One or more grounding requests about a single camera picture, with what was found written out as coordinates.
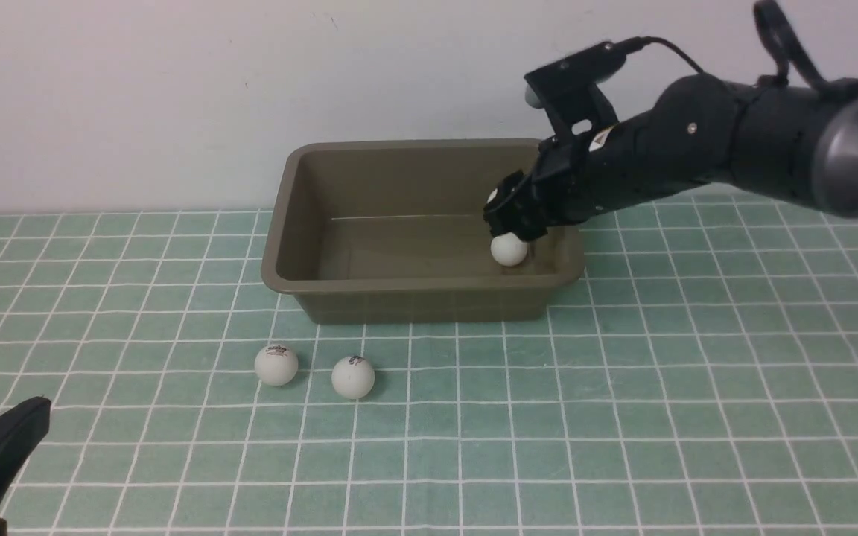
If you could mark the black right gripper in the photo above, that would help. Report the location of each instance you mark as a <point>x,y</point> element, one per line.
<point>621,166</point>

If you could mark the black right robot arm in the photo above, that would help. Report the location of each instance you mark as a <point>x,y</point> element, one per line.
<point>790,144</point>

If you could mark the olive green plastic bin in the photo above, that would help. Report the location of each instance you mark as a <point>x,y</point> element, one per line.
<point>391,232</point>

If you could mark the green checkered tablecloth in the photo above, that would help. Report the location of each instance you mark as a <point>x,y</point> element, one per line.
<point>701,378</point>

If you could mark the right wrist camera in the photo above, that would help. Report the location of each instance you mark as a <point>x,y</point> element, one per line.
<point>568,90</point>

